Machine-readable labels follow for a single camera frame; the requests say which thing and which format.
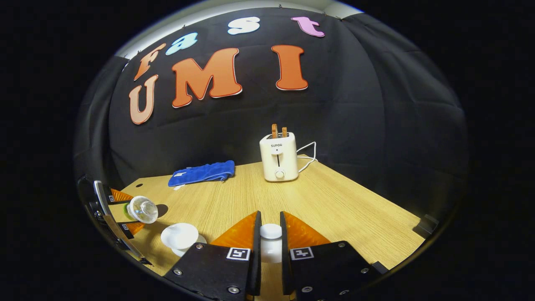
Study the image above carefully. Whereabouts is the blue towel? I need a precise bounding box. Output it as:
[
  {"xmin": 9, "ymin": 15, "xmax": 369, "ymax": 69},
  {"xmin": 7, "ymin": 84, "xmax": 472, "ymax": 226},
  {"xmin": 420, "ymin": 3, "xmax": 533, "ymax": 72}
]
[{"xmin": 168, "ymin": 160, "xmax": 235, "ymax": 187}]

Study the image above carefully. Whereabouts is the white teacup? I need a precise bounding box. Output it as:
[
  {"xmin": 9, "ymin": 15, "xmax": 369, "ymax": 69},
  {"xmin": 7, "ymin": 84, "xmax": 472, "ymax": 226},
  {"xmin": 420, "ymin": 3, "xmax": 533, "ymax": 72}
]
[{"xmin": 161, "ymin": 223, "xmax": 199, "ymax": 251}]

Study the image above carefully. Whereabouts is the white saucer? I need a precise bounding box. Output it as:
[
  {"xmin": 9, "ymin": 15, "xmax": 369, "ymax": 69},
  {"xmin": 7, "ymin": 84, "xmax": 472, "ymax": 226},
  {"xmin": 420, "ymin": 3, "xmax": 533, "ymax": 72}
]
[{"xmin": 171, "ymin": 234, "xmax": 207, "ymax": 257}]

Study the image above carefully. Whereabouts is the white toaster cable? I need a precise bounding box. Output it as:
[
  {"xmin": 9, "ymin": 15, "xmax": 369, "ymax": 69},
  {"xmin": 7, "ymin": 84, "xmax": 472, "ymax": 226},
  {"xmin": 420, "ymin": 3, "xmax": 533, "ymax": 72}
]
[{"xmin": 296, "ymin": 141, "xmax": 318, "ymax": 173}]

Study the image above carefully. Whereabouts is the white toaster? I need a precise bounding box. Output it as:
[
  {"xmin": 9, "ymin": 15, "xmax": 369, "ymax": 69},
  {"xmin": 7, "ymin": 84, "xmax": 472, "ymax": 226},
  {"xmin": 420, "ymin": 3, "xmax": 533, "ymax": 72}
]
[{"xmin": 259, "ymin": 133, "xmax": 299, "ymax": 182}]

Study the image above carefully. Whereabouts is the green label water bottle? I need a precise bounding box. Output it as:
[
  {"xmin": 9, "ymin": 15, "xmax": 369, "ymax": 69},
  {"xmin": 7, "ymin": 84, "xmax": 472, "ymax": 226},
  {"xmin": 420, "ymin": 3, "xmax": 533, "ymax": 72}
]
[{"xmin": 124, "ymin": 196, "xmax": 159, "ymax": 224}]

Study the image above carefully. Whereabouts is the black block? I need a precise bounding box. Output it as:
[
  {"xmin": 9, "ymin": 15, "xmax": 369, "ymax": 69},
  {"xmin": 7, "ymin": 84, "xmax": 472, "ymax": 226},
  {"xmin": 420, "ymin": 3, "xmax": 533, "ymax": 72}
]
[{"xmin": 413, "ymin": 214, "xmax": 439, "ymax": 238}]

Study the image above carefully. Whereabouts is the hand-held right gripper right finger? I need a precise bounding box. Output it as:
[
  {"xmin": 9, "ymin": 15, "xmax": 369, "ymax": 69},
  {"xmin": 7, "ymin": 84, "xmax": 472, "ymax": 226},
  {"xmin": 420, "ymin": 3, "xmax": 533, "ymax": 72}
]
[{"xmin": 279, "ymin": 211, "xmax": 390, "ymax": 301}]

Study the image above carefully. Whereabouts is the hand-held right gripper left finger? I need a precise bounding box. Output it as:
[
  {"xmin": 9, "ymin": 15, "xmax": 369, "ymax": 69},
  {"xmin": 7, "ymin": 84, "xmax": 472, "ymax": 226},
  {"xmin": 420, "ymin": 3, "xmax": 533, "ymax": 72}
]
[{"xmin": 163, "ymin": 210, "xmax": 262, "ymax": 301}]

